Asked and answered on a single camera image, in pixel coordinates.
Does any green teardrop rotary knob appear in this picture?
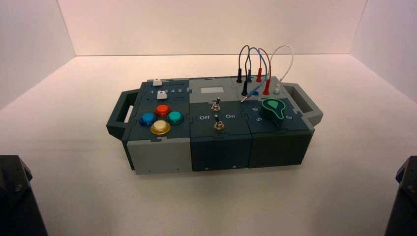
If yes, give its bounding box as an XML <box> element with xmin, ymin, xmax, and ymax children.
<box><xmin>258</xmin><ymin>98</ymin><xmax>287</xmax><ymax>126</ymax></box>

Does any blue round push button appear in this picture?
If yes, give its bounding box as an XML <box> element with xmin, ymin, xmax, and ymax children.
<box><xmin>139</xmin><ymin>113</ymin><xmax>157</xmax><ymax>127</ymax></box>

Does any yellow round push button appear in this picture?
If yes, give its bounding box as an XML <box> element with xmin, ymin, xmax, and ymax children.
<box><xmin>150</xmin><ymin>119</ymin><xmax>171</xmax><ymax>136</ymax></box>

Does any green round push button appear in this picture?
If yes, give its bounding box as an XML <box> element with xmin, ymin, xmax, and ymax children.
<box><xmin>167</xmin><ymin>111</ymin><xmax>184</xmax><ymax>125</ymax></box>

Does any red jumper cable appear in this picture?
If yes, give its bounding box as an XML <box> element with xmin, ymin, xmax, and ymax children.
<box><xmin>255</xmin><ymin>48</ymin><xmax>272</xmax><ymax>96</ymax></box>

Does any blue jumper cable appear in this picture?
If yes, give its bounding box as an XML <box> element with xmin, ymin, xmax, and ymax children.
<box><xmin>240</xmin><ymin>47</ymin><xmax>270</xmax><ymax>103</ymax></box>

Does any grey display screen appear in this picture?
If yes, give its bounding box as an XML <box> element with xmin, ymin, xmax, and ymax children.
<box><xmin>200</xmin><ymin>87</ymin><xmax>225</xmax><ymax>95</ymax></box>

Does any white jumper cable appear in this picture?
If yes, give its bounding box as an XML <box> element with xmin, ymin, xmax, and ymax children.
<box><xmin>269</xmin><ymin>45</ymin><xmax>295</xmax><ymax>95</ymax></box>

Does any black jumper cable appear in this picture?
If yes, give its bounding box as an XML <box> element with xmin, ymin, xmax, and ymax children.
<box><xmin>236</xmin><ymin>45</ymin><xmax>251</xmax><ymax>97</ymax></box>

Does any dark teal modular control box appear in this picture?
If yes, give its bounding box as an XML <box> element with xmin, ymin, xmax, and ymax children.
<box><xmin>106</xmin><ymin>76</ymin><xmax>324</xmax><ymax>176</ymax></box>

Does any red round push button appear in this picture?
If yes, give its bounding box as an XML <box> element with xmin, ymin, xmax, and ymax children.
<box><xmin>154</xmin><ymin>104</ymin><xmax>171</xmax><ymax>118</ymax></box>

